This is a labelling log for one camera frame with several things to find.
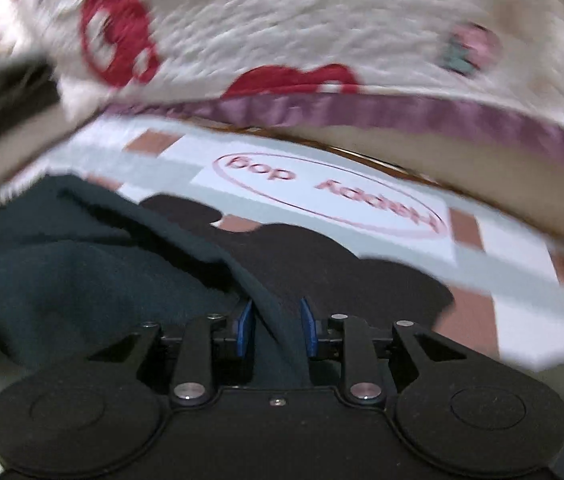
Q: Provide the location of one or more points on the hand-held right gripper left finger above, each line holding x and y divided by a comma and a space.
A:
246, 330

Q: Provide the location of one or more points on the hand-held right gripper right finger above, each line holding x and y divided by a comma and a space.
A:
308, 330

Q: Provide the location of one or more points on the dark blue denim jeans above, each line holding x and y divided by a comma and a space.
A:
86, 280

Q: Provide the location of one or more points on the red bear print quilt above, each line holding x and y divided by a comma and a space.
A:
312, 25

